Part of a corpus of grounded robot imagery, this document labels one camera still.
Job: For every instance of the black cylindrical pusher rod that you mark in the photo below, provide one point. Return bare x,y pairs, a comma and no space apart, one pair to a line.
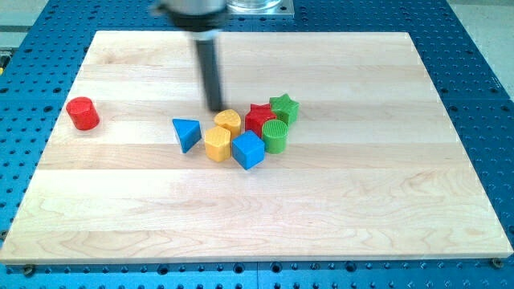
208,63

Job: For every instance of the red star block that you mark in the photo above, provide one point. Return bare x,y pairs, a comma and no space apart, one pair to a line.
258,115

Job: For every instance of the green star block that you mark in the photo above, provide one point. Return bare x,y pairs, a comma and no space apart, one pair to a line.
285,108

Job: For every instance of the yellow heart block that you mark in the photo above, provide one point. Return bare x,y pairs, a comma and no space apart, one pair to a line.
230,120

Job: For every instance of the blue triangle block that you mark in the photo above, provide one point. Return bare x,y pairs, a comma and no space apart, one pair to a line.
188,133

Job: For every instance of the yellow hexagon block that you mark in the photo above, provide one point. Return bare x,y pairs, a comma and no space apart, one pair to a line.
217,144

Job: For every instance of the green cylinder block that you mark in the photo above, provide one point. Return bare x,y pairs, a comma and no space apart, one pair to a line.
275,134

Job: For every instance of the blue cube block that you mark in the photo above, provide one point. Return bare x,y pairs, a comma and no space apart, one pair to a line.
248,149

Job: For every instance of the red cylinder block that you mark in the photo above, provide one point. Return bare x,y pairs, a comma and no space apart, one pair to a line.
83,113

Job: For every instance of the wooden board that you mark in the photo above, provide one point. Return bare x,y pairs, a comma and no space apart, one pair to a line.
373,169

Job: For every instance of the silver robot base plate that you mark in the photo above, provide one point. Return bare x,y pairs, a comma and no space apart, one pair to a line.
262,8

